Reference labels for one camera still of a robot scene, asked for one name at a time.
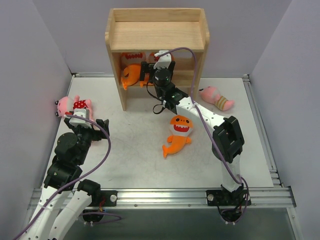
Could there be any orange shark plush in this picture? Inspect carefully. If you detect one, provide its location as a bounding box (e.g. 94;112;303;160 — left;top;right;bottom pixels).
139;52;159;88
162;115;194;158
120;52;146;90

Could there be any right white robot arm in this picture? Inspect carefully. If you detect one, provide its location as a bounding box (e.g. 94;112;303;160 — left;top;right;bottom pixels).
139;61;245;205

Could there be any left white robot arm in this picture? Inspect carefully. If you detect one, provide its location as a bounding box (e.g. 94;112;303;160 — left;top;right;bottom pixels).
20;115;110;240

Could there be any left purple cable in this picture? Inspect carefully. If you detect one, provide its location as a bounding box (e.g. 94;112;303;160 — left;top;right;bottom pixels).
9;112;123;240

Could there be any pink plush red polka-dot shirt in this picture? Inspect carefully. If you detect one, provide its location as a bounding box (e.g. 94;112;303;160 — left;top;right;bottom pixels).
54;95;93;117

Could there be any purple cable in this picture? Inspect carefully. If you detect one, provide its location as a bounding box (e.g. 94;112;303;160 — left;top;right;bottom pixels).
9;112;123;240
154;47;251;223

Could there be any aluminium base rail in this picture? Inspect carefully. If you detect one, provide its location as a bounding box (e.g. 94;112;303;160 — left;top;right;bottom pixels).
87;187;296;210

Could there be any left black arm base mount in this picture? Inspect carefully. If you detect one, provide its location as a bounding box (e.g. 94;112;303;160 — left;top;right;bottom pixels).
77;179;118;207

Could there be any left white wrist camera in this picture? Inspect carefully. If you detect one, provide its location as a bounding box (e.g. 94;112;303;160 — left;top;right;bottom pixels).
64;108;91;128

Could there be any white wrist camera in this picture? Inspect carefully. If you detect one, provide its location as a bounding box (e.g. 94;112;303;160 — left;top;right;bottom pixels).
153;50;173;70
64;108;91;128

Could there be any wooden three-tier shelf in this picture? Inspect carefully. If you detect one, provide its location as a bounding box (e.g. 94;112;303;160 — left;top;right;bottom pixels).
105;8;210;110

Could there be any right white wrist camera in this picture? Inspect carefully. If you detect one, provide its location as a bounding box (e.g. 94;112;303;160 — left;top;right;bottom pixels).
153;50;173;70

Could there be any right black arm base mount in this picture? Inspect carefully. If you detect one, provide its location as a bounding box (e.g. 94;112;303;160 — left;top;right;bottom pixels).
205;189;248;207

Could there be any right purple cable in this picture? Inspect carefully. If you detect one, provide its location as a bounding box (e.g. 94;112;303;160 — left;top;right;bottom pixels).
154;47;251;223

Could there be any pink plush striped shirt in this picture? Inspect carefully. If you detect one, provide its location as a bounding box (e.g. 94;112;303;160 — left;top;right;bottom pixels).
85;108;101;142
198;86;235;111

